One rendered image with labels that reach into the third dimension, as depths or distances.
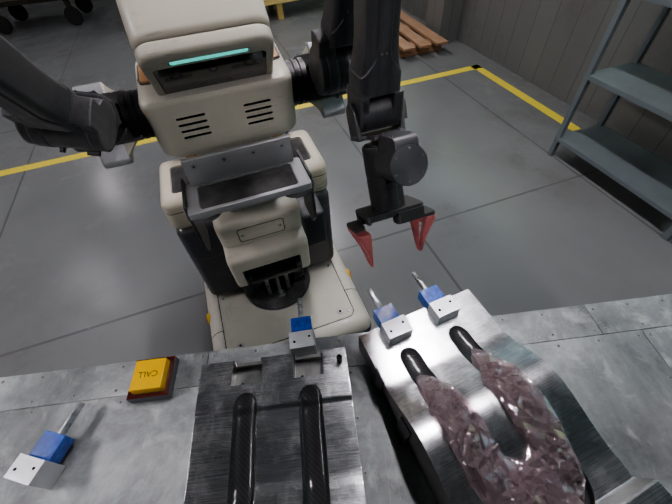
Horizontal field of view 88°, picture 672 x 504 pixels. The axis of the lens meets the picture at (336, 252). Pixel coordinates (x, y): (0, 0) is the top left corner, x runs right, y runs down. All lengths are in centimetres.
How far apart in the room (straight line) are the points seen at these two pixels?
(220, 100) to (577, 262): 192
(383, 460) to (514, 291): 140
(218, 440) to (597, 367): 71
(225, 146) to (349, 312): 85
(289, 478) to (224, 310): 98
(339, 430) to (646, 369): 61
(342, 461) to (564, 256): 182
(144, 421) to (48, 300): 166
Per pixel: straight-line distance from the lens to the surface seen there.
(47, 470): 83
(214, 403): 66
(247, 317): 145
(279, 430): 63
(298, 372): 67
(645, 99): 253
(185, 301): 196
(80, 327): 217
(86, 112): 61
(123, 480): 80
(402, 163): 49
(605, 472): 71
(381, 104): 55
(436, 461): 61
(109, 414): 85
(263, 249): 94
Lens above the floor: 148
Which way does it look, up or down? 50 degrees down
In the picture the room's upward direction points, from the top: 5 degrees counter-clockwise
